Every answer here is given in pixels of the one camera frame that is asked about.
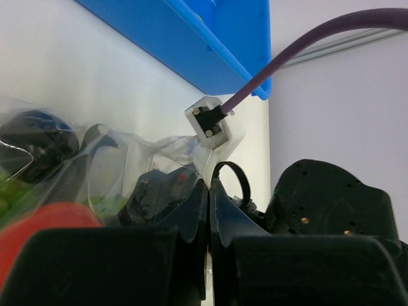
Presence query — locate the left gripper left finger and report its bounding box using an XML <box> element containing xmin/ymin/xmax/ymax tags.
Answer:
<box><xmin>1</xmin><ymin>180</ymin><xmax>207</xmax><ymax>305</ymax></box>

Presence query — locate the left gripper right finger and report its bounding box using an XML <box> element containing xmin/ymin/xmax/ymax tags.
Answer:
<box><xmin>209</xmin><ymin>179</ymin><xmax>407</xmax><ymax>305</ymax></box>

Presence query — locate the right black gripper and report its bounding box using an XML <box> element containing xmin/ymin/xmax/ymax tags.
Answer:
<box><xmin>117</xmin><ymin>167</ymin><xmax>204</xmax><ymax>227</ymax></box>

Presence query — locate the red fake tomato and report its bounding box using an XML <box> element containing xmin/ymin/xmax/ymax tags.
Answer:
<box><xmin>1</xmin><ymin>202</ymin><xmax>103</xmax><ymax>286</ymax></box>

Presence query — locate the clear zip top bag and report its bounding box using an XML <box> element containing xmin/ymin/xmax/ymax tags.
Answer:
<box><xmin>1</xmin><ymin>97</ymin><xmax>208</xmax><ymax>227</ymax></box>

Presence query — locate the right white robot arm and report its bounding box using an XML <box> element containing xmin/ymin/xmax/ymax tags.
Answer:
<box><xmin>117</xmin><ymin>159</ymin><xmax>407</xmax><ymax>257</ymax></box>

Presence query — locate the green fake lettuce leaf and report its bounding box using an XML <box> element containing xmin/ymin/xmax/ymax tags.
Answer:
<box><xmin>1</xmin><ymin>172</ymin><xmax>128</xmax><ymax>223</ymax></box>

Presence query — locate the blue plastic bin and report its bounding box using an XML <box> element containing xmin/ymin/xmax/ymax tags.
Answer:
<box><xmin>79</xmin><ymin>0</ymin><xmax>272</xmax><ymax>96</ymax></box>

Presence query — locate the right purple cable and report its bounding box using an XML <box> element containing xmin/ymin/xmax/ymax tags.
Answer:
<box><xmin>221</xmin><ymin>8</ymin><xmax>408</xmax><ymax>117</ymax></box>

